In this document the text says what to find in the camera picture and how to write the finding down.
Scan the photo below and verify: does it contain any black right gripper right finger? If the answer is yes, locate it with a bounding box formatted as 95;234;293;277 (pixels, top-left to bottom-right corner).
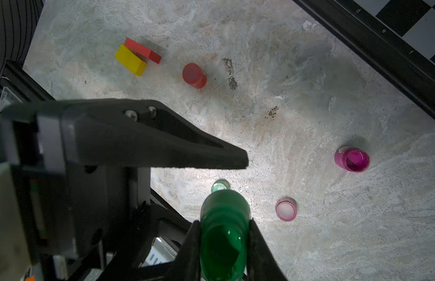
176;219;289;281

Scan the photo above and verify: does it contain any red paint jar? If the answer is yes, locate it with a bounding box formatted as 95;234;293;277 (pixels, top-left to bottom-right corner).
182;63;208;89

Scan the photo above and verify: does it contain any red block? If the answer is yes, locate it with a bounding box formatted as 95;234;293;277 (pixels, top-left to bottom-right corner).
124;38;161;64

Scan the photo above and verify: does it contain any green paint jar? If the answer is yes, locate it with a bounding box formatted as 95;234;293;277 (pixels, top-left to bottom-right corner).
200;190;251;281

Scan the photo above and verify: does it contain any pink jar lid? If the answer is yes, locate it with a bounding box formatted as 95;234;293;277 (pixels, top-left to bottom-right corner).
275;197;297;222

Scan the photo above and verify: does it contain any purple paint jar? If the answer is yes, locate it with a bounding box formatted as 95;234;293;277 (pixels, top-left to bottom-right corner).
334;146;370;173

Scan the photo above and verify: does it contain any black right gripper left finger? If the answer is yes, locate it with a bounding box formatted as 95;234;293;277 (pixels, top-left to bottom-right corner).
0;99;249;170

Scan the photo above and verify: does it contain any yellow block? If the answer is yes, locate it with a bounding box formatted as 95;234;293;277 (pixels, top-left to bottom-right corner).
115;44;147;76

